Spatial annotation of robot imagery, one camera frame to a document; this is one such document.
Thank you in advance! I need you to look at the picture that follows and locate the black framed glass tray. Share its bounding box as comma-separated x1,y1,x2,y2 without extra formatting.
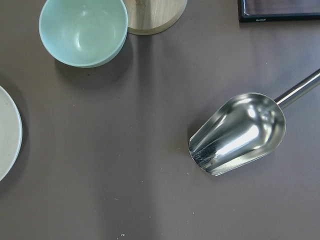
237,0,320,23

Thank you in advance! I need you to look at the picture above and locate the stainless steel scoop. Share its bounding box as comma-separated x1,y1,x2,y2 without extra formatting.
188,70,320,176

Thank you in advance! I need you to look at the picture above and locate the mint green bowl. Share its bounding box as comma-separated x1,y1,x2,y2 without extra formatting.
38,0,128,68

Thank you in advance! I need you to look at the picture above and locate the cream round plate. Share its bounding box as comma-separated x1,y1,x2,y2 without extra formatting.
0,87,23,179

